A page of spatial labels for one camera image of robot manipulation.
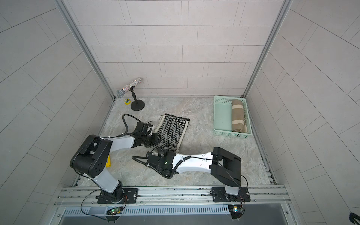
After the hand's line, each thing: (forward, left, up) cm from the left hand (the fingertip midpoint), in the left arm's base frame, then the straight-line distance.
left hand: (163, 139), depth 93 cm
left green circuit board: (-39, +18, +3) cm, 43 cm away
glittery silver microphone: (+20, +27, +24) cm, 41 cm away
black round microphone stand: (+27, +24, +3) cm, 36 cm away
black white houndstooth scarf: (+5, -5, +3) cm, 8 cm away
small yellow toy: (+32, +32, +2) cm, 45 cm away
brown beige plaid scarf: (+12, -52, +5) cm, 54 cm away
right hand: (-14, -5, +3) cm, 15 cm away
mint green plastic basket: (+11, -42, +1) cm, 43 cm away
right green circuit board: (-39, -40, +2) cm, 56 cm away
